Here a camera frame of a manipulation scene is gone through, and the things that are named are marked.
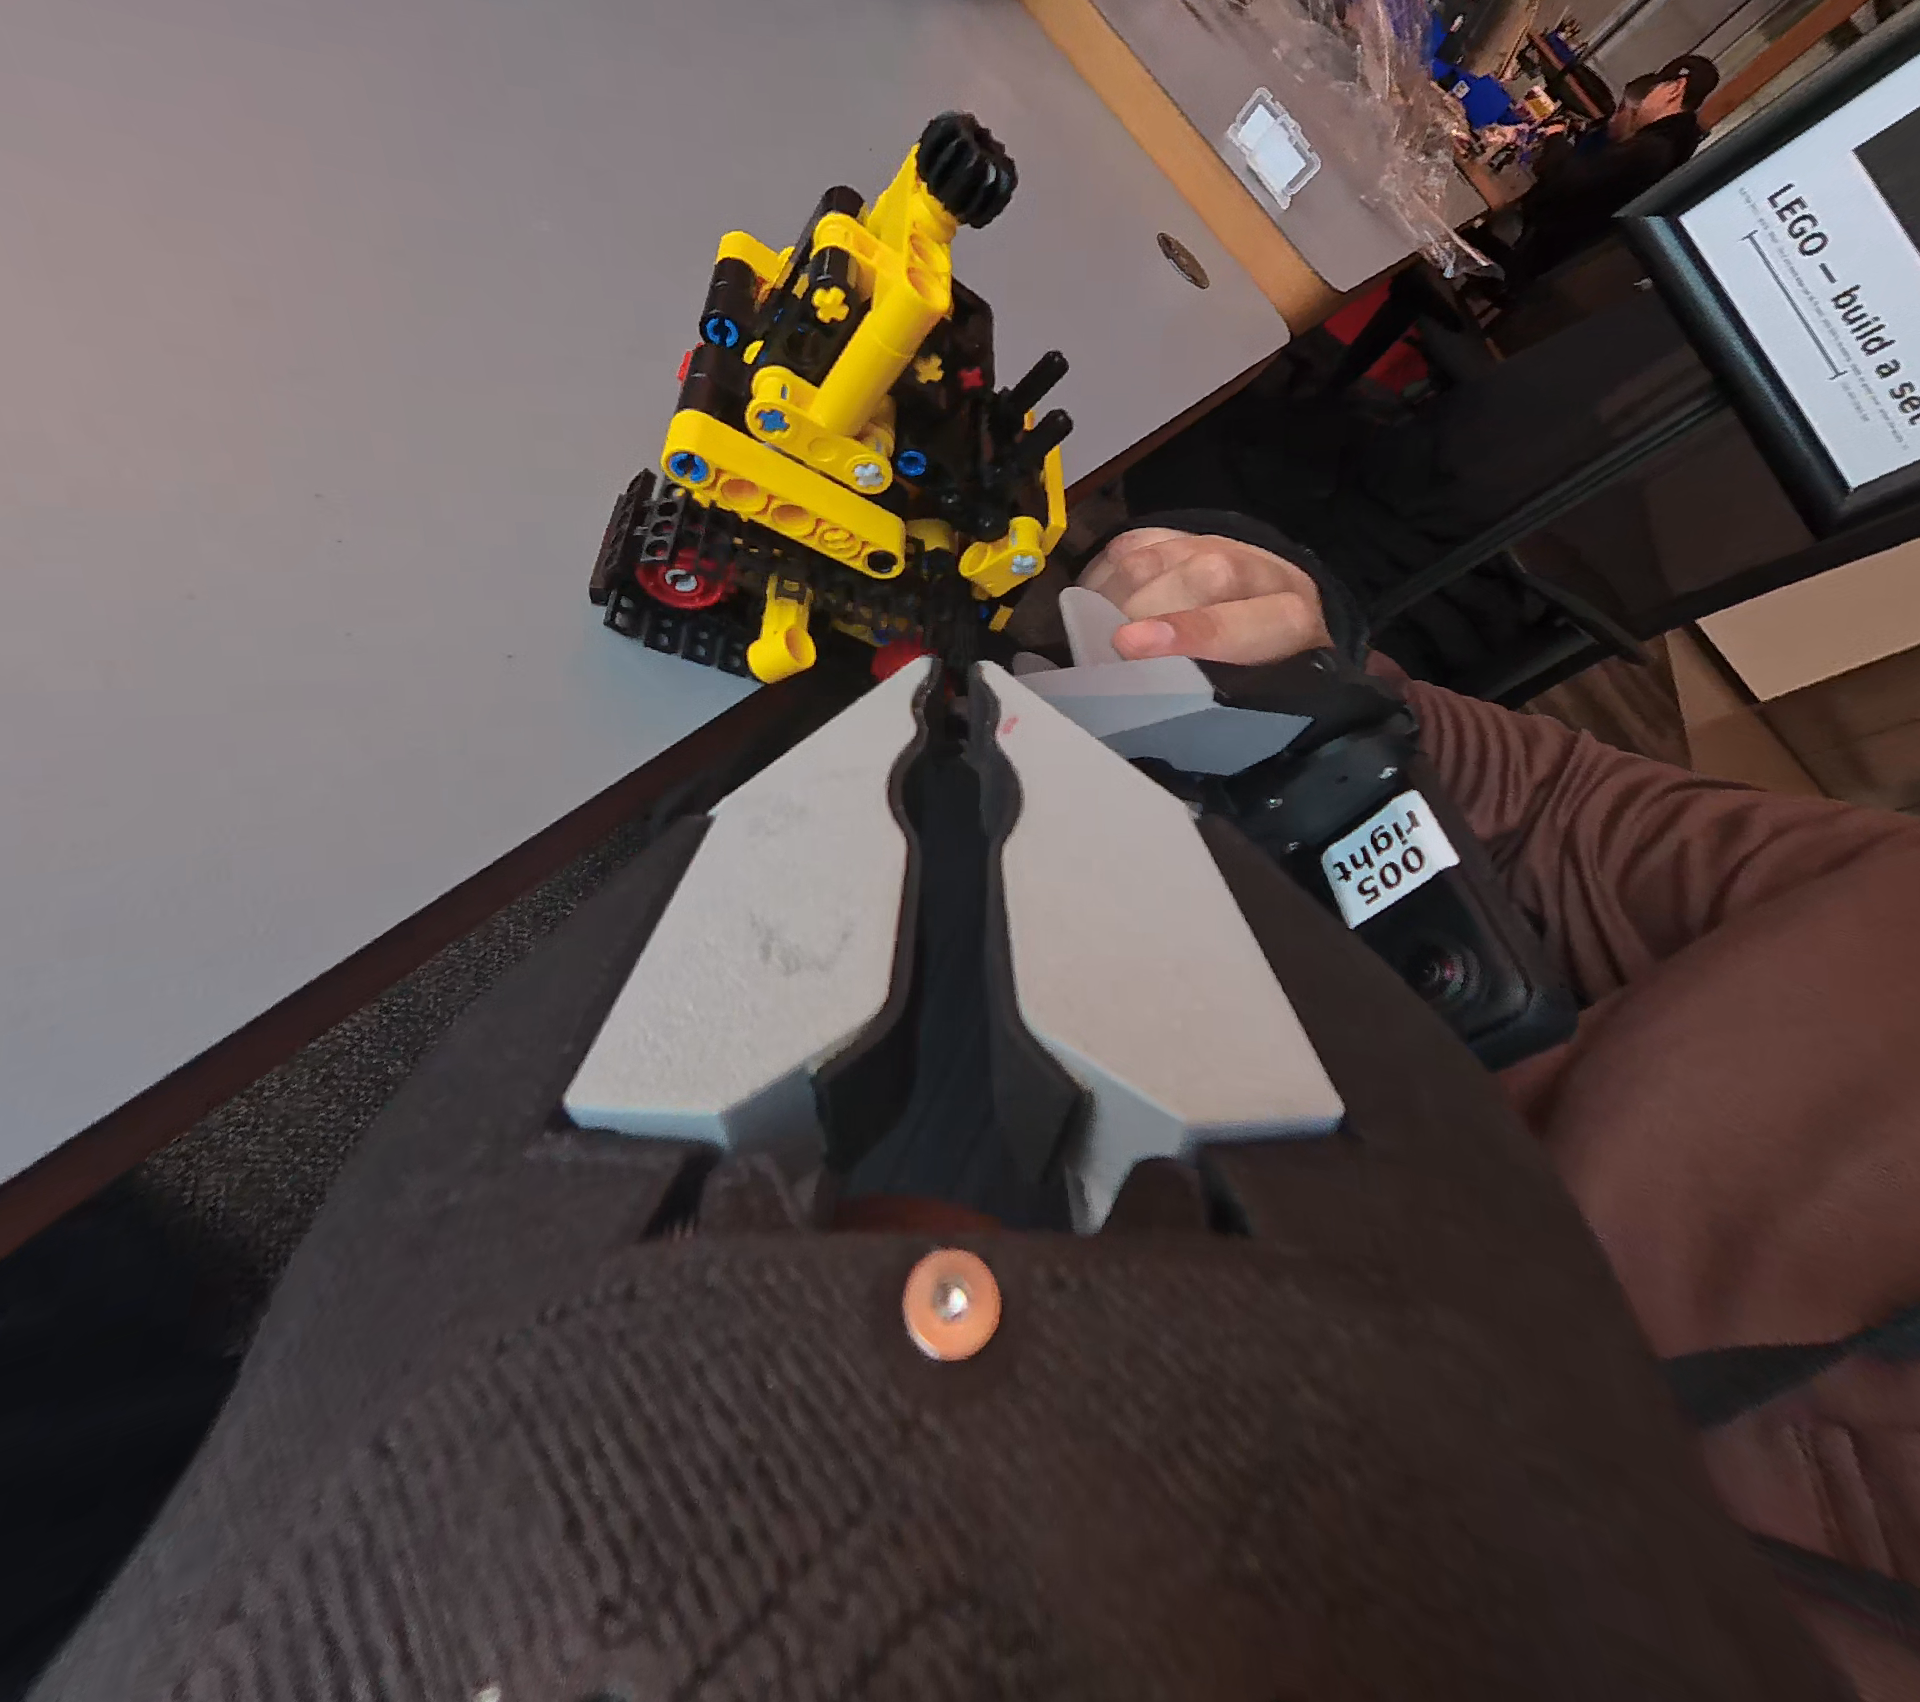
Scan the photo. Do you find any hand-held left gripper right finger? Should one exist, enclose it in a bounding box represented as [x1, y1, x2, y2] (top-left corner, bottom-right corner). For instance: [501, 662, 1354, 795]
[966, 658, 1345, 1235]

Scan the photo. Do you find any person's right hand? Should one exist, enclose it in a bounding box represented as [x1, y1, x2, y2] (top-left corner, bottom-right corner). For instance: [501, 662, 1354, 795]
[1075, 524, 1338, 671]

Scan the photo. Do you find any person's brown sweater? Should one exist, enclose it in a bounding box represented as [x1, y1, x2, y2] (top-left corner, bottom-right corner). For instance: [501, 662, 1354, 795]
[1499, 816, 1920, 1702]

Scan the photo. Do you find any black framed paper sign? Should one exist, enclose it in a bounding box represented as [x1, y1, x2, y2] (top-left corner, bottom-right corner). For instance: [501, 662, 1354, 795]
[1624, 48, 1920, 538]

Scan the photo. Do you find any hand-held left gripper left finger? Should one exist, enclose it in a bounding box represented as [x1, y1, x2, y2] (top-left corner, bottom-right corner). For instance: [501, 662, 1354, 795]
[561, 658, 942, 1157]

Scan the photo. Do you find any yellow black lego bulldozer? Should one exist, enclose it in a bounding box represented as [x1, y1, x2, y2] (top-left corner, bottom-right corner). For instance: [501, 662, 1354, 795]
[587, 113, 1075, 689]

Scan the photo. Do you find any person's brown-sleeved right forearm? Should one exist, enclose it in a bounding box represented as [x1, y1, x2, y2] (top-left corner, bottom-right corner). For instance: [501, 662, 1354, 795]
[1402, 678, 1920, 1082]

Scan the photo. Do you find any cardboard box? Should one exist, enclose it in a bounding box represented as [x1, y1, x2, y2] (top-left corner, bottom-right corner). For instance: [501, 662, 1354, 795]
[1663, 599, 1920, 812]

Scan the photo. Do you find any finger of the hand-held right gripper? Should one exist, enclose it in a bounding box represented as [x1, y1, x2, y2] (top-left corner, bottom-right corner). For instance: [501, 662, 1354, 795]
[1020, 586, 1219, 736]
[1102, 701, 1316, 781]

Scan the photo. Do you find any black strap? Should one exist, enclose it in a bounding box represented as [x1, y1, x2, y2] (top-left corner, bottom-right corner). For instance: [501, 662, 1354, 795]
[1661, 1324, 1920, 1431]

